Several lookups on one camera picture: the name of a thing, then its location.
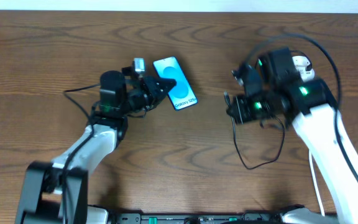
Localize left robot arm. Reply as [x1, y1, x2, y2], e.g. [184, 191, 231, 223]
[15, 68, 177, 224]

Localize blue screen smartphone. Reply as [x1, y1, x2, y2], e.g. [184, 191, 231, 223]
[153, 57, 198, 111]

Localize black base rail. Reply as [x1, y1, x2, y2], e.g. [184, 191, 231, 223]
[108, 213, 281, 224]

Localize black charging cable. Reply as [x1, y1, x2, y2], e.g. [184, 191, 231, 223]
[223, 49, 313, 170]

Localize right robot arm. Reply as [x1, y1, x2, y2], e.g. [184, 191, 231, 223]
[226, 47, 358, 223]

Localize white charger plug adapter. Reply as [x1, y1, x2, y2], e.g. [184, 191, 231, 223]
[292, 55, 313, 71]

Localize white power strip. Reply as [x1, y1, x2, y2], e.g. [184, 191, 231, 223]
[296, 67, 315, 82]

